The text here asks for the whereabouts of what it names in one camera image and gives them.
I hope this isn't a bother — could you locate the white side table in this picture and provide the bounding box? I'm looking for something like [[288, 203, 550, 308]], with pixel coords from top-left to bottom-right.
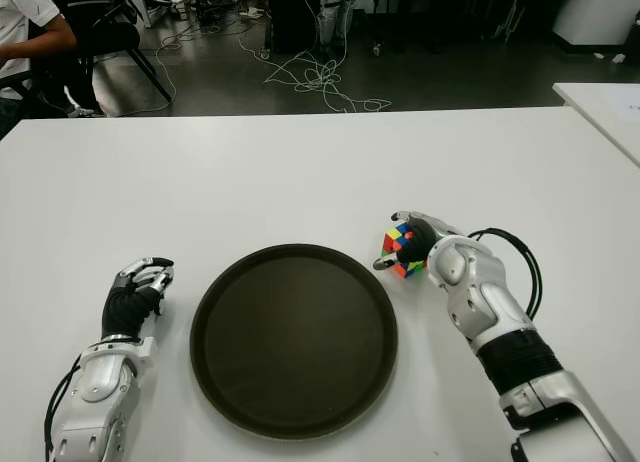
[[552, 82, 640, 168]]

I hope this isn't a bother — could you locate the tall black cabinet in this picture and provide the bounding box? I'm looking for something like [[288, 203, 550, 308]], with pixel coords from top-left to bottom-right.
[[267, 0, 324, 56]]

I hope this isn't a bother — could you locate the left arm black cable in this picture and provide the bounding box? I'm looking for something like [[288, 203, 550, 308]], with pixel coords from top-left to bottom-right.
[[43, 354, 84, 456]]

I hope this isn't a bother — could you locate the black office chair armrest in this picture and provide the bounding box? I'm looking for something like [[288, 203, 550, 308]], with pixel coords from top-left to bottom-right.
[[0, 74, 36, 102]]

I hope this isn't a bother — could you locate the tangled white floor cable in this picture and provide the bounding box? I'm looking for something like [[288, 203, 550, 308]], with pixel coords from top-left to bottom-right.
[[238, 36, 393, 114]]

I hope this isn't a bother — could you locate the dark brown round plate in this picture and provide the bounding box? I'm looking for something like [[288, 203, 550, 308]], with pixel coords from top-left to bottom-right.
[[189, 243, 400, 439]]

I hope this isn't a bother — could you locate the white pedestal cabinet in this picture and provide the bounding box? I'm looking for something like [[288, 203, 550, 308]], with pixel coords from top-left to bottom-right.
[[551, 0, 640, 48]]

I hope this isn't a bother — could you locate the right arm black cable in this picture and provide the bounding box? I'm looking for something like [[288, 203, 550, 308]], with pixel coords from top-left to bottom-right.
[[467, 227, 544, 317]]

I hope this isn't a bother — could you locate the black trousered leg white shoe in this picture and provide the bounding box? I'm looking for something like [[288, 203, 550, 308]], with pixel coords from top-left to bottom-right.
[[37, 31, 106, 118]]

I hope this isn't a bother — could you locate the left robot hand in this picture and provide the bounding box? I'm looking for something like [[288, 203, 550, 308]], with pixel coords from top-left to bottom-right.
[[101, 256, 176, 341]]

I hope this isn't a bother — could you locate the black chair with slanted legs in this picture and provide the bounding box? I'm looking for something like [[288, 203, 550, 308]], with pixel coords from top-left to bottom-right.
[[74, 0, 174, 103]]

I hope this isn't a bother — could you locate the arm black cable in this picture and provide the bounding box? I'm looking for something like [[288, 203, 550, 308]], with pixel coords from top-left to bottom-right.
[[467, 227, 544, 317], [43, 354, 84, 456]]

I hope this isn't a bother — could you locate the multicolour Rubik's cube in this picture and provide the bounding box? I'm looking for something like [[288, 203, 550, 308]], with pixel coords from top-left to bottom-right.
[[379, 223, 429, 279]]

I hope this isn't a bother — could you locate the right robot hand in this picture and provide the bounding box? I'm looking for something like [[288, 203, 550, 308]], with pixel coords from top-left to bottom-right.
[[372, 210, 464, 272]]

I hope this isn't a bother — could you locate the seated person white shirt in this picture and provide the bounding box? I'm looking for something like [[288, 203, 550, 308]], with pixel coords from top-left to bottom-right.
[[0, 0, 79, 138]]

